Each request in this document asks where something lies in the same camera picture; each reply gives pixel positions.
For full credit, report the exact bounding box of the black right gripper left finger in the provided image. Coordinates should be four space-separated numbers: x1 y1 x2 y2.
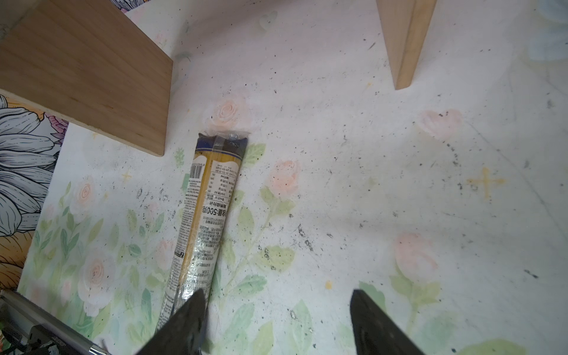
138 289 207 355

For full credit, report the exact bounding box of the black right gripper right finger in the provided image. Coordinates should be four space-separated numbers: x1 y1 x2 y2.
350 289 424 355

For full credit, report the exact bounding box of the Ankara spaghetti bag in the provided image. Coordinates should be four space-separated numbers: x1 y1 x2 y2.
157 133 248 329

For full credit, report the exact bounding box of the wooden two-tier shelf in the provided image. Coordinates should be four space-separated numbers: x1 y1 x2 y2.
0 0 438 157

